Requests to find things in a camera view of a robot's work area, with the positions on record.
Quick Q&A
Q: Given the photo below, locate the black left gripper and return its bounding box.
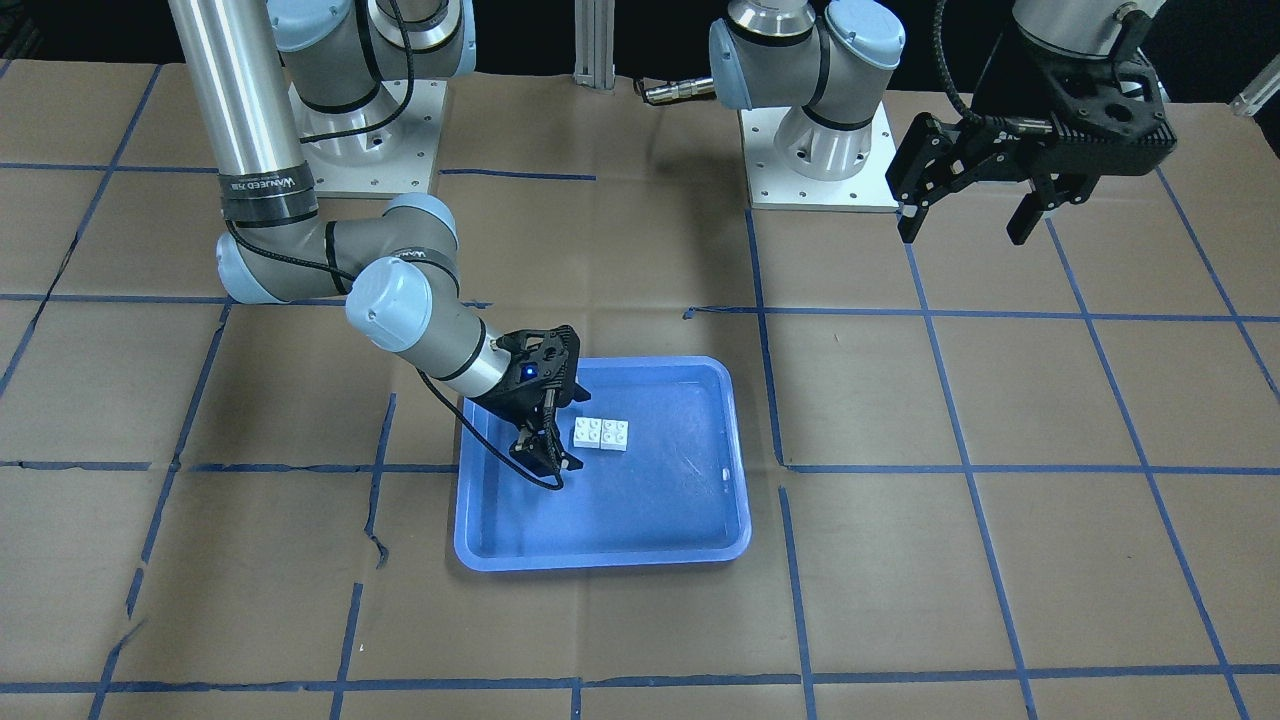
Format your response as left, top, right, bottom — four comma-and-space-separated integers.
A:
886, 26, 1178, 246

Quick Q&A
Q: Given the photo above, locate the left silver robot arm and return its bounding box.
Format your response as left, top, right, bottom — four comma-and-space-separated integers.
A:
708, 1, 1178, 245

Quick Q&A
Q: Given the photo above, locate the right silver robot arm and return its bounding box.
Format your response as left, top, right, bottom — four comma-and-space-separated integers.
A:
169, 1, 589, 489

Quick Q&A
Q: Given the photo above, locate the blue plastic tray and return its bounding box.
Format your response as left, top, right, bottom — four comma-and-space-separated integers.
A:
454, 356, 753, 571

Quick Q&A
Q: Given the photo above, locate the white block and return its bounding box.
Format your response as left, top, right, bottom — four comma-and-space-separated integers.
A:
599, 418, 630, 452
572, 416, 603, 448

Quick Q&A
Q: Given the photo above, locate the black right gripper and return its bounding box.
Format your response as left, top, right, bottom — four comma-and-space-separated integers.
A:
474, 325, 591, 477

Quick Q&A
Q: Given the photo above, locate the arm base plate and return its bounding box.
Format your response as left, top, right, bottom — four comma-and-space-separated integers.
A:
739, 104, 899, 213
288, 79, 448, 199

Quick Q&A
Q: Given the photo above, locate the aluminium frame post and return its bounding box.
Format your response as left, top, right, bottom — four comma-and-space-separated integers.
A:
573, 0, 616, 94

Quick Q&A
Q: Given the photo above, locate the metal connector plug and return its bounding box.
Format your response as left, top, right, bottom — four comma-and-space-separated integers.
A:
634, 77, 716, 108

